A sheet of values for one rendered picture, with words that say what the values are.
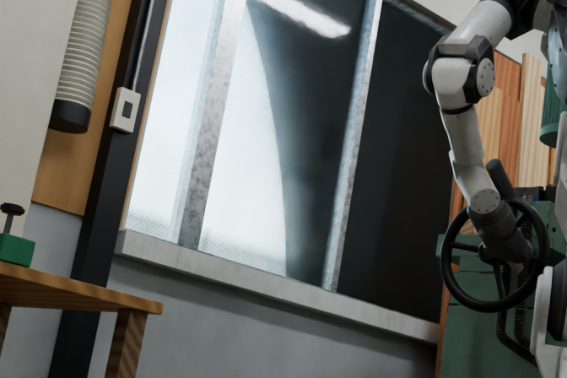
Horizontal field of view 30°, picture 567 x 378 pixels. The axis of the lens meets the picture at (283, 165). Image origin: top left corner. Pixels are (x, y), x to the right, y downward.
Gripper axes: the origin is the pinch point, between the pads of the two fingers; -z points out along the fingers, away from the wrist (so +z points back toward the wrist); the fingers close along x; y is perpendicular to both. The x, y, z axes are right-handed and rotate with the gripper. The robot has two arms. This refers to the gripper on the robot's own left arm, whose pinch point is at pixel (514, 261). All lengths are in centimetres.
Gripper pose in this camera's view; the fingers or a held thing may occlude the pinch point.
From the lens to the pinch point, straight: 245.0
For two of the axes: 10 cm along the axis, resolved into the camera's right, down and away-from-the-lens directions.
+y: 6.5, -6.6, 3.7
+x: 6.0, 1.5, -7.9
